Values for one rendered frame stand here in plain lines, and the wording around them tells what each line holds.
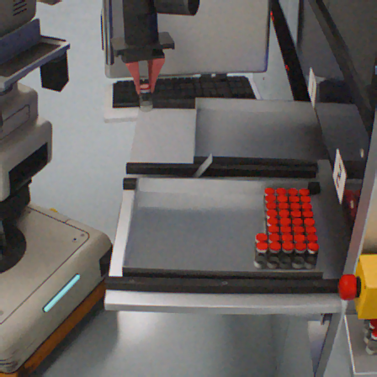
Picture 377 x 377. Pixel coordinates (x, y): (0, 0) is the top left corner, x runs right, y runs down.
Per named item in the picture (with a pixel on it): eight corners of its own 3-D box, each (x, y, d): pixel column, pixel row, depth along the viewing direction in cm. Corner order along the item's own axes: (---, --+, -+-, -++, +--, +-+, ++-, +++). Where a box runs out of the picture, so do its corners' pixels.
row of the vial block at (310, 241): (306, 207, 122) (309, 188, 119) (316, 269, 108) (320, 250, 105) (295, 206, 122) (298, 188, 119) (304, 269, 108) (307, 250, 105)
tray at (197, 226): (305, 195, 125) (308, 181, 123) (321, 285, 105) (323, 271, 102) (138, 191, 126) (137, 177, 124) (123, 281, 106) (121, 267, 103)
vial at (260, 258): (265, 260, 110) (268, 241, 107) (266, 268, 108) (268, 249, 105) (253, 260, 110) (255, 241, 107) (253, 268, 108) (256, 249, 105)
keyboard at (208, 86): (247, 80, 184) (247, 73, 182) (257, 102, 173) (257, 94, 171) (113, 86, 181) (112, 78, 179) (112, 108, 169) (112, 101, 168)
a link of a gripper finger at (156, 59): (167, 98, 106) (165, 46, 101) (126, 103, 105) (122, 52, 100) (160, 82, 111) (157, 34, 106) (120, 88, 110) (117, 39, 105)
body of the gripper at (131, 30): (175, 52, 102) (173, 11, 98) (114, 60, 100) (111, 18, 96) (167, 40, 107) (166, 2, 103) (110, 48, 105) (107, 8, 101)
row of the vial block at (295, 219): (295, 206, 122) (298, 188, 119) (304, 269, 108) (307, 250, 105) (284, 206, 122) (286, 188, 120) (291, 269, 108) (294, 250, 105)
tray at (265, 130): (330, 114, 153) (331, 103, 151) (349, 173, 132) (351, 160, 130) (195, 109, 153) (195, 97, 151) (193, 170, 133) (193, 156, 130)
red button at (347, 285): (358, 287, 91) (363, 268, 89) (363, 305, 88) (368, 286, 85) (335, 287, 91) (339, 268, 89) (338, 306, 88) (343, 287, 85)
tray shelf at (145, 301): (326, 111, 158) (326, 105, 157) (382, 310, 102) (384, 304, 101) (140, 106, 159) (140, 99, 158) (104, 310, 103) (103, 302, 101)
